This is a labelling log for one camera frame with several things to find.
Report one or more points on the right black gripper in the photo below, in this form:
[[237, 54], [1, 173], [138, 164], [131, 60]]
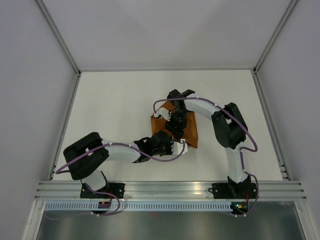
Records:
[[171, 125]]

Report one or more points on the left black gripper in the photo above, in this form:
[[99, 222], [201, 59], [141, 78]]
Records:
[[170, 142]]

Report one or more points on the orange-brown cloth napkin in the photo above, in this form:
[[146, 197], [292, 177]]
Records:
[[190, 132]]

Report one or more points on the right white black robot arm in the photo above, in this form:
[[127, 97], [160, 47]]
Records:
[[230, 131]]

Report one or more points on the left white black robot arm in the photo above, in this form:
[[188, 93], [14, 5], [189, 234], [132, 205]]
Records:
[[84, 157]]

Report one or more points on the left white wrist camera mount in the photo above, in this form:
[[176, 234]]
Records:
[[179, 147]]

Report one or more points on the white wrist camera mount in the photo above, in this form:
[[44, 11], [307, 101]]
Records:
[[179, 147], [162, 113]]

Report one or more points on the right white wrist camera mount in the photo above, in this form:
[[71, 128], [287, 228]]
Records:
[[162, 113]]

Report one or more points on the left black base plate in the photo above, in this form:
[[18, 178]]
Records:
[[116, 189]]

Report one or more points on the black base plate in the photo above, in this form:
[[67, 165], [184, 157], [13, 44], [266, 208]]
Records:
[[233, 191], [116, 189]]

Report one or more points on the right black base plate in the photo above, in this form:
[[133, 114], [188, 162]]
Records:
[[233, 191]]

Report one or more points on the white slotted cable duct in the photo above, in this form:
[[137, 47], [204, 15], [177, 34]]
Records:
[[145, 206]]

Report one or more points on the aluminium mounting rail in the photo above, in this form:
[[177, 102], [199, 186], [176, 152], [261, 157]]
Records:
[[173, 190]]

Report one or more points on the right aluminium frame post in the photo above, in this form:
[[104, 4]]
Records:
[[275, 34]]

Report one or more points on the aluminium frame post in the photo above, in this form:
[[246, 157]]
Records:
[[57, 35], [275, 34]]

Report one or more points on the left aluminium frame post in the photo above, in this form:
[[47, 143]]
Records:
[[57, 35]]

